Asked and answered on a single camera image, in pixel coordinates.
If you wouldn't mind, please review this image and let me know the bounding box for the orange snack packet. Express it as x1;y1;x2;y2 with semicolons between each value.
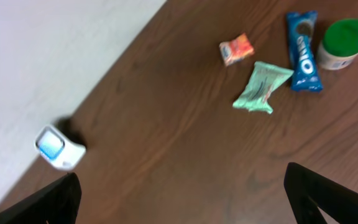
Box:
219;33;254;66

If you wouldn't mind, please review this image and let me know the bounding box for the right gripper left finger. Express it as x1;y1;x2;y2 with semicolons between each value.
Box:
0;172;82;224

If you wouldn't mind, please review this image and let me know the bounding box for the blue oreo cookie pack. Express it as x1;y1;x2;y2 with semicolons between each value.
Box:
286;11;323;92

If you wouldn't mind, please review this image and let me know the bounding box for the white barcode scanner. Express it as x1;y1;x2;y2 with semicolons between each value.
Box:
34;124;86;171

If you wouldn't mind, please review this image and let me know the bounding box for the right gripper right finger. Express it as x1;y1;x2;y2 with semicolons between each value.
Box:
284;162;358;224

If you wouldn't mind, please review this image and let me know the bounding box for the green lid jar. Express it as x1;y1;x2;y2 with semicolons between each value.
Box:
316;19;358;70

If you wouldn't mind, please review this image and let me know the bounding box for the light green wipes packet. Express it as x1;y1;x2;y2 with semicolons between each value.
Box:
232;61;294;114

